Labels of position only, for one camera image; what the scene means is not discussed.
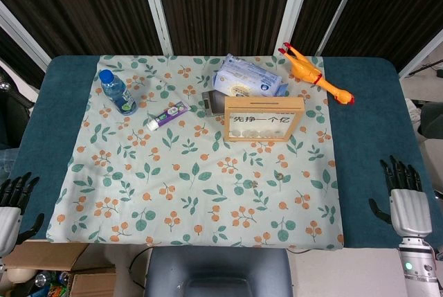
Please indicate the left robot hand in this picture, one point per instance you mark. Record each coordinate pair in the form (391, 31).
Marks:
(8, 221)

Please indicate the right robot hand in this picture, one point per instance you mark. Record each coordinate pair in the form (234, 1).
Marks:
(410, 212)

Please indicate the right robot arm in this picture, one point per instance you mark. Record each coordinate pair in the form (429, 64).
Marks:
(417, 269)

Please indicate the silver coin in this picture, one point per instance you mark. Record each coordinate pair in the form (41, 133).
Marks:
(248, 133)
(236, 133)

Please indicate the brown cardboard box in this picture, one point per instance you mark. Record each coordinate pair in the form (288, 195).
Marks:
(45, 255)
(93, 283)

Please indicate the colourful snack packets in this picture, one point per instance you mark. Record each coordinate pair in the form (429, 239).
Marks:
(52, 285)

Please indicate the teal table cover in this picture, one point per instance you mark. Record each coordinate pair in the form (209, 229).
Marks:
(363, 131)

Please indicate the black chair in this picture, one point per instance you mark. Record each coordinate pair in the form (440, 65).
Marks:
(14, 113)

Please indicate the blue drink bottle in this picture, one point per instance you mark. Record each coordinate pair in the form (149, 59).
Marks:
(116, 91)

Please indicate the yellow rubber chicken toy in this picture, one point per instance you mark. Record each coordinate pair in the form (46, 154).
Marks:
(308, 70)

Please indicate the floral tablecloth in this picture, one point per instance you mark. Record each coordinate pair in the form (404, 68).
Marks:
(194, 200)

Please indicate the purple toothpaste tube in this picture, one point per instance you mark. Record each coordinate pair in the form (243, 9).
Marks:
(169, 113)

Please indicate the grey pocket digital scale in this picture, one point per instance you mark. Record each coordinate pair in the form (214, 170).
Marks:
(214, 103)

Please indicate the dark folding partition screen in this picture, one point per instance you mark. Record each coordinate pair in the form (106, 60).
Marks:
(221, 6)

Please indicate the wooden frame coin bank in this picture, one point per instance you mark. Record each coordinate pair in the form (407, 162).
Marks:
(263, 104)

